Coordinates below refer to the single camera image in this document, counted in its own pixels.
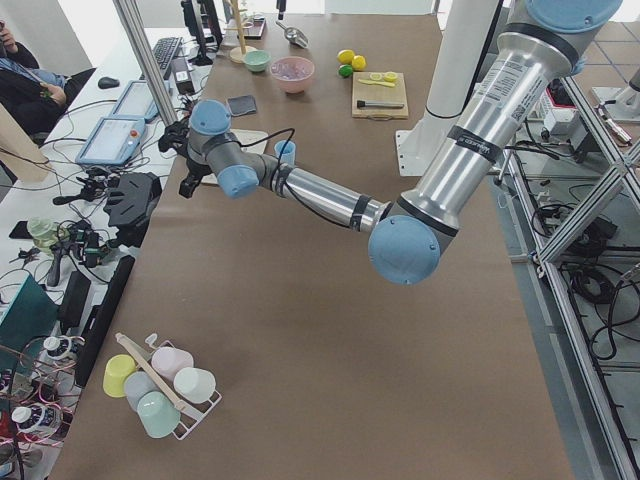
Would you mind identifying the sage green plastic cup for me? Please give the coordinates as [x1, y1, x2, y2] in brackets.
[137, 391, 181, 439]

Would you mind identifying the teach pendant tablet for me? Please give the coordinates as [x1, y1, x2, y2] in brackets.
[111, 80, 158, 122]
[75, 115, 146, 166]

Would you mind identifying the cream rabbit tray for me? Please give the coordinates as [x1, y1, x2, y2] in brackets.
[190, 129, 267, 197]

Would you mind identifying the blue plastic cup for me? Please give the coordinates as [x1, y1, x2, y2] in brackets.
[274, 140, 296, 165]

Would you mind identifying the clear ice cubes pile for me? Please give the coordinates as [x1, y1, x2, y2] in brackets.
[271, 60, 313, 82]

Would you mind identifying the seated person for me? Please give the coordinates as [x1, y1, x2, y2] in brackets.
[1, 21, 95, 135]

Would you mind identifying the long black bar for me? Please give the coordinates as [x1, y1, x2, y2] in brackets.
[74, 255, 135, 389]

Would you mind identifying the copper wire bottle rack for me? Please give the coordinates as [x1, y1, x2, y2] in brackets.
[1, 336, 80, 448]

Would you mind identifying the white wire cup rack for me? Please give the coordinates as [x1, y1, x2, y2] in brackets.
[141, 334, 222, 440]

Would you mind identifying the steel muddler black tip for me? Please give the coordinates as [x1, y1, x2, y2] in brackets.
[356, 100, 405, 109]

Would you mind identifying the mint green bowl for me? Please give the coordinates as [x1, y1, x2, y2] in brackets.
[244, 50, 271, 73]

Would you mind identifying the green lime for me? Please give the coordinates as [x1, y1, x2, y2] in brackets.
[338, 64, 353, 78]

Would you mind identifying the grey folded cloth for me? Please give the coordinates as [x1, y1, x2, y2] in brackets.
[226, 95, 257, 117]

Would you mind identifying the black keyboard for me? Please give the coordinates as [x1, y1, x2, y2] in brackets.
[152, 37, 182, 80]

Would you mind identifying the steel ice scoop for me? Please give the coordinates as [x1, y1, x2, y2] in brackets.
[276, 20, 309, 48]

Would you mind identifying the oolong tea bottle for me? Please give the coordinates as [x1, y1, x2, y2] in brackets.
[11, 402, 63, 438]
[43, 335, 84, 362]

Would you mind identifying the pink bowl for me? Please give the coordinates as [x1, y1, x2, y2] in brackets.
[269, 56, 315, 94]

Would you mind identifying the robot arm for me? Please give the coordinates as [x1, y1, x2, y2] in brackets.
[159, 1, 619, 285]

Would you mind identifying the white plastic cup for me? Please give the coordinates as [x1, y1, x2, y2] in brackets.
[173, 367, 217, 404]

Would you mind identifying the whole lemon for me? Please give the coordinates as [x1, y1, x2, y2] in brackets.
[350, 55, 367, 71]
[336, 49, 355, 65]

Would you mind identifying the yellow plastic knife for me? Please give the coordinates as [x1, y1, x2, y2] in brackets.
[357, 78, 396, 88]

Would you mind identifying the yellow plastic cup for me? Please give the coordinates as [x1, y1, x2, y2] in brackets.
[103, 354, 137, 398]

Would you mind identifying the right oolong tea bottle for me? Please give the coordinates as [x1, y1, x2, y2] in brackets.
[43, 335, 84, 362]

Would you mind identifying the aluminium frame post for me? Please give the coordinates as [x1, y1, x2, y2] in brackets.
[113, 0, 177, 127]

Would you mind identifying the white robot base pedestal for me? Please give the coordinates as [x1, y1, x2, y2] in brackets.
[396, 0, 509, 177]

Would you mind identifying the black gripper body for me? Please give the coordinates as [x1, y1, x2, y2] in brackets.
[158, 120, 210, 198]

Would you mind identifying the left oolong tea bottle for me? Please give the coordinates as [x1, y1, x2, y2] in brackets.
[11, 402, 63, 438]

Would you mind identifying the pink plastic cup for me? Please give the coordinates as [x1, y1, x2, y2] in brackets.
[151, 346, 194, 382]

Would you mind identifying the wooden mug tree stand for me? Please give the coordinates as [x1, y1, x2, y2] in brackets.
[229, 0, 255, 64]

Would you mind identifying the wooden cutting board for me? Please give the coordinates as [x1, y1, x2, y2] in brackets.
[351, 72, 409, 120]

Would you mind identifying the lemon half lower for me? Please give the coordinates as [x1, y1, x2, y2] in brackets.
[382, 71, 398, 83]

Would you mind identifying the grey plastic cup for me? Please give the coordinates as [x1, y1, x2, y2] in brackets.
[124, 370, 156, 412]

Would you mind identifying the black computer mouse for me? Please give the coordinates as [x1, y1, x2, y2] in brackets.
[97, 76, 120, 90]

